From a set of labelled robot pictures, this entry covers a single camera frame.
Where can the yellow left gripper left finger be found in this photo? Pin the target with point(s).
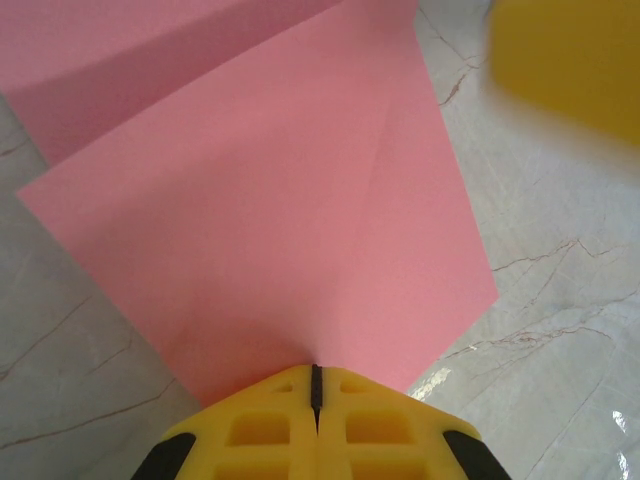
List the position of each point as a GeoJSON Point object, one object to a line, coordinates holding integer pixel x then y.
{"type": "Point", "coordinates": [250, 445]}

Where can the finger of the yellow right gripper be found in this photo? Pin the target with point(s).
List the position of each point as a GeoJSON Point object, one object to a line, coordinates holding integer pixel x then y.
{"type": "Point", "coordinates": [570, 55]}

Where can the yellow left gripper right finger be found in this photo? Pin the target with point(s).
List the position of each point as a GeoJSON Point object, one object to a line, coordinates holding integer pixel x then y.
{"type": "Point", "coordinates": [390, 445]}

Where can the pink cloth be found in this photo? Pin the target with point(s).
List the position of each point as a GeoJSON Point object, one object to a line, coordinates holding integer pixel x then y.
{"type": "Point", "coordinates": [275, 225]}

